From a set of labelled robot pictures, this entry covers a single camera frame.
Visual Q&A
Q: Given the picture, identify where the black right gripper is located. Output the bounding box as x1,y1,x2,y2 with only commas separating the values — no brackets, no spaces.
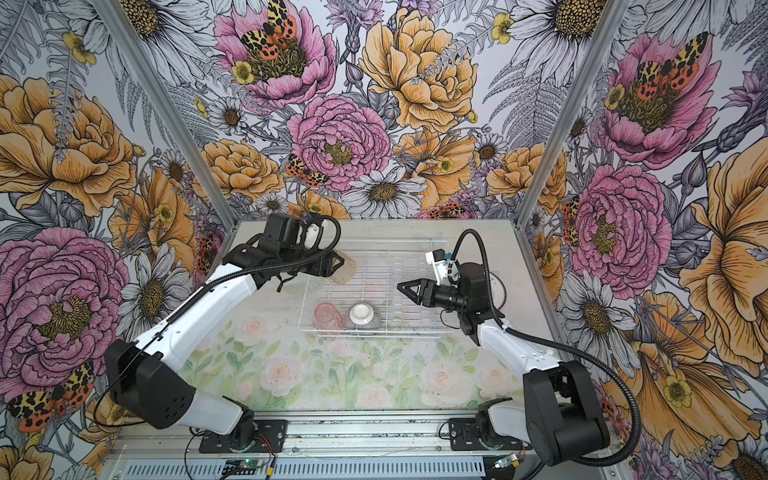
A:
397,278,468,312

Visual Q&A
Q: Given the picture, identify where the yellow plastic cup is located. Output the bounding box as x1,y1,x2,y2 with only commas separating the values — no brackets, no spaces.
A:
330,250,357,285

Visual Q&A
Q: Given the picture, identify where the orange sunburst plate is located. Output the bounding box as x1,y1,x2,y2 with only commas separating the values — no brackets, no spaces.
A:
490,272,508,310

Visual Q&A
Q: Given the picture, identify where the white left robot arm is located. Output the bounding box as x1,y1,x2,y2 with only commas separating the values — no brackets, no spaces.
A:
104,214,345,450

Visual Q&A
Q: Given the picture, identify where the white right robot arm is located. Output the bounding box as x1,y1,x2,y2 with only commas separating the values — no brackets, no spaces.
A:
397,262,610,466

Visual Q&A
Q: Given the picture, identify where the white upturned ceramic bowl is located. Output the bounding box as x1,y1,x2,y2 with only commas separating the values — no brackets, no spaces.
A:
345,302,381,331

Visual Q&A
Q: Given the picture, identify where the pink plastic cup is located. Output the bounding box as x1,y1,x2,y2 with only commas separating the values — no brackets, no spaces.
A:
313,302,345,331

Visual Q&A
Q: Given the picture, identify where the green circuit board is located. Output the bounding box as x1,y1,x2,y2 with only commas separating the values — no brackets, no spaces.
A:
221,458,276,479

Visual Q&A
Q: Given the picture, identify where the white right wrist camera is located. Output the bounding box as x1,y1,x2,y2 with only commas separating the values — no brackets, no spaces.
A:
425,249,450,286

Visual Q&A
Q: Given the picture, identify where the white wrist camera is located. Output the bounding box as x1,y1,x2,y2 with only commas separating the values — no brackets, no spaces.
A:
301,216,323,251
425,249,450,286

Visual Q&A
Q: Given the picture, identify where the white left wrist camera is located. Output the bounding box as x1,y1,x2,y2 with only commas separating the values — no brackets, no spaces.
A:
301,216,323,251

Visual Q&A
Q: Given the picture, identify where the black corrugated cable left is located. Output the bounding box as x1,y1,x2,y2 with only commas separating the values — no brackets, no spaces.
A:
161,214,343,328

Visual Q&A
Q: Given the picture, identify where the black corrugated cable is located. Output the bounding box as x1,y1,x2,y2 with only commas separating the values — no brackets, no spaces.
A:
449,228,643,468
161,214,343,328

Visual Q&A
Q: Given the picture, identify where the white wire dish rack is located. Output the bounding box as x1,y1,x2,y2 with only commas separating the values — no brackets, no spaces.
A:
298,238,449,339

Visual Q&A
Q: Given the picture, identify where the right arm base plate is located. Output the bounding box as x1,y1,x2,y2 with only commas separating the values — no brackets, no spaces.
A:
447,418,524,451

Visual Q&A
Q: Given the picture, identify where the aluminium front rail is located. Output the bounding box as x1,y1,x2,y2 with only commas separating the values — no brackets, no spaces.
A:
100,410,629,479

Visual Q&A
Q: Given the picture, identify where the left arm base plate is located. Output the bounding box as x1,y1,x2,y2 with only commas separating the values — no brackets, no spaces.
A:
199,419,288,454

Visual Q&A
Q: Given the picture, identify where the black corrugated cable right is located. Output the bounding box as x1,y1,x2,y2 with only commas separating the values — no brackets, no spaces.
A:
449,228,643,468

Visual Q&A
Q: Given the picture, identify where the aluminium corner post left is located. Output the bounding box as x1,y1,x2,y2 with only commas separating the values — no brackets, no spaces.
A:
94,1,238,232

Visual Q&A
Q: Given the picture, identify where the aluminium corner post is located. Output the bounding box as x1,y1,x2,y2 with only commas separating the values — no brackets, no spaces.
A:
515,0,631,230
94,1,238,232

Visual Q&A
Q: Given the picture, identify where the aluminium corner post right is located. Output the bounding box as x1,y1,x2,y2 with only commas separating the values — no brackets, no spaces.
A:
515,0,631,230

